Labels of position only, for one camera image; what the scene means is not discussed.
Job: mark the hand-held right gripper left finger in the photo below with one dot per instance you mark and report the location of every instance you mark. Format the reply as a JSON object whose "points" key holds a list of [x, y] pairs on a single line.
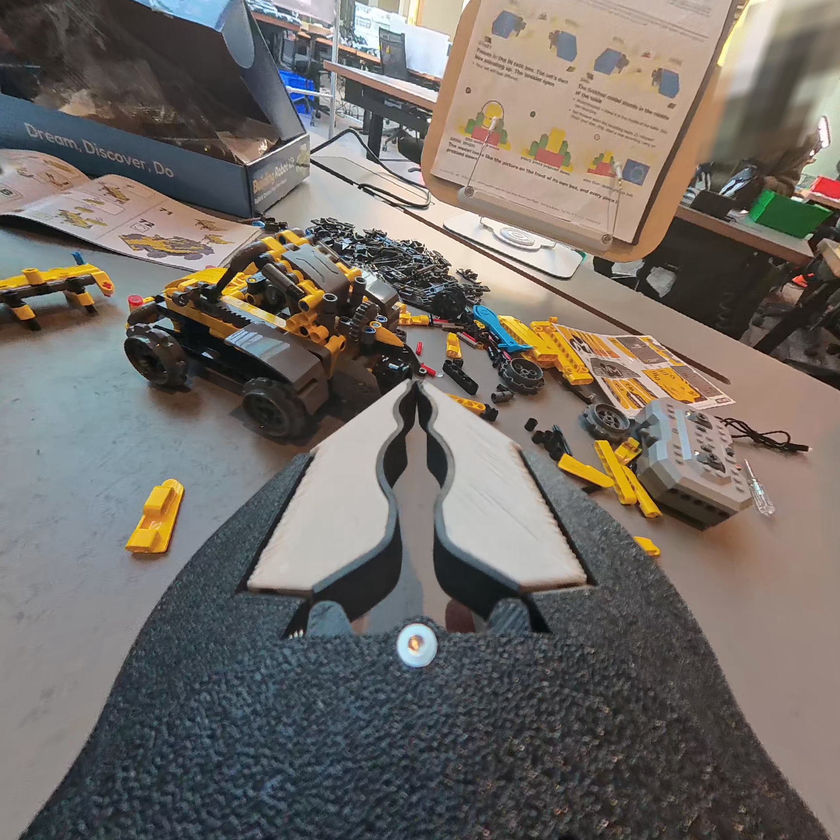
{"points": [[321, 518]]}

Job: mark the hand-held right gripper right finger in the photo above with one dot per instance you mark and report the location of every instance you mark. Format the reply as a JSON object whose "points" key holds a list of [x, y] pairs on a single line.
{"points": [[512, 518]]}

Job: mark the yellow brick vehicle model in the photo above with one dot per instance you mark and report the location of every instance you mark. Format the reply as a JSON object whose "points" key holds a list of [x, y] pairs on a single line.
{"points": [[262, 328]]}

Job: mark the small yellow brick assembly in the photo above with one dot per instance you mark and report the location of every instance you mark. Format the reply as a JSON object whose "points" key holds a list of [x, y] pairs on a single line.
{"points": [[52, 282]]}

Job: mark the background office desk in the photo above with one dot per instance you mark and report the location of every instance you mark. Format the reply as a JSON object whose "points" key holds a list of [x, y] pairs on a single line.
{"points": [[380, 85]]}

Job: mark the yellow slim curved brick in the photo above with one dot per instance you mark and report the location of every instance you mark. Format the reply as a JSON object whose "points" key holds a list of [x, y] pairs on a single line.
{"points": [[584, 471]]}

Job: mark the black connector bricks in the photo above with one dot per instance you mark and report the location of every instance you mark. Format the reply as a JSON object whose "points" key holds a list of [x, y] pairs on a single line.
{"points": [[551, 439]]}

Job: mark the yellow long liftarm brick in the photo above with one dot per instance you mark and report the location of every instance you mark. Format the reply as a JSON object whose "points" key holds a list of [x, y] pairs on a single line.
{"points": [[617, 472]]}

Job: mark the yellow holed beam brick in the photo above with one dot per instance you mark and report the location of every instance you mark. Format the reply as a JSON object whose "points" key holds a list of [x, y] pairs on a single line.
{"points": [[469, 403]]}

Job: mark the yellow thin beam brick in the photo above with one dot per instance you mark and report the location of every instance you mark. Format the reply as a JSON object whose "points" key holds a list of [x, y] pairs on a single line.
{"points": [[643, 499]]}

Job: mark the black rubber tyre wheel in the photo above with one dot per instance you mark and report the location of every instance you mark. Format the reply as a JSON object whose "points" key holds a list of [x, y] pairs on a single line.
{"points": [[607, 420]]}

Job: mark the small yellow brick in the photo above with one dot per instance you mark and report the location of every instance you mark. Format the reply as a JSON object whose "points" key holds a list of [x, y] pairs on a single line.
{"points": [[646, 544]]}

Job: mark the dark grey sprocket wheel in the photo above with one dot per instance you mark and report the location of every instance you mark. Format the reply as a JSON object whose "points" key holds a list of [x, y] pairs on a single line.
{"points": [[522, 375]]}

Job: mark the small yellow connector piece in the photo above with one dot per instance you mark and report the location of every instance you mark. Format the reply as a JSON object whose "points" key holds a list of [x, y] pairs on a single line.
{"points": [[155, 518]]}

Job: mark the grey battery box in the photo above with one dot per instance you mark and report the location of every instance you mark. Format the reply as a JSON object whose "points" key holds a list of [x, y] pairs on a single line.
{"points": [[689, 459]]}

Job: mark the blue brick separator tool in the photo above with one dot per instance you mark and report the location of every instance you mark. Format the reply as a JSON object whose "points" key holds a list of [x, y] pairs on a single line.
{"points": [[495, 328]]}

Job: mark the black wheel tyre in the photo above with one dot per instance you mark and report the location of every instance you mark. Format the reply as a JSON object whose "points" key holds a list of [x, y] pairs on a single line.
{"points": [[449, 302]]}

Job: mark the small silver tool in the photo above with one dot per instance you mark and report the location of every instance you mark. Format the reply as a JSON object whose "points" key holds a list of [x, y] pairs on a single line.
{"points": [[758, 489]]}

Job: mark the pile of grey brick pieces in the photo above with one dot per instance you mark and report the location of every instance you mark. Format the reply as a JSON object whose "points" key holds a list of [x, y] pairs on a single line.
{"points": [[394, 262]]}

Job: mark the white metal stand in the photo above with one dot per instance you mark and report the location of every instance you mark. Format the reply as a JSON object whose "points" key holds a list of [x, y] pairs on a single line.
{"points": [[512, 243]]}

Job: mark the instruction booklet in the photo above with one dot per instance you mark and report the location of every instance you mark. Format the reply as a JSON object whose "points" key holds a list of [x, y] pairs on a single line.
{"points": [[131, 210]]}

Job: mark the blue cardboard box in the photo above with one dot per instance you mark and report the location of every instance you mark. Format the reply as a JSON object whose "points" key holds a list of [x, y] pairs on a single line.
{"points": [[164, 151]]}

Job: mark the green storage bin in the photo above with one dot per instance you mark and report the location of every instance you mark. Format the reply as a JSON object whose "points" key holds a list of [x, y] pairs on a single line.
{"points": [[787, 213]]}

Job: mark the printed paper sheet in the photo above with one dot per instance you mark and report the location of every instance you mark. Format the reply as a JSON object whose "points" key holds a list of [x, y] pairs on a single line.
{"points": [[558, 98]]}

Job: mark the blue storage bin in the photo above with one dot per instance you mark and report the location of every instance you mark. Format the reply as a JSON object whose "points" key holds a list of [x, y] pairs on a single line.
{"points": [[295, 85]]}

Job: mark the crumpled plastic bag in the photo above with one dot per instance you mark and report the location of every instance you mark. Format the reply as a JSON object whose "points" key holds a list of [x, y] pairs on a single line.
{"points": [[131, 79]]}

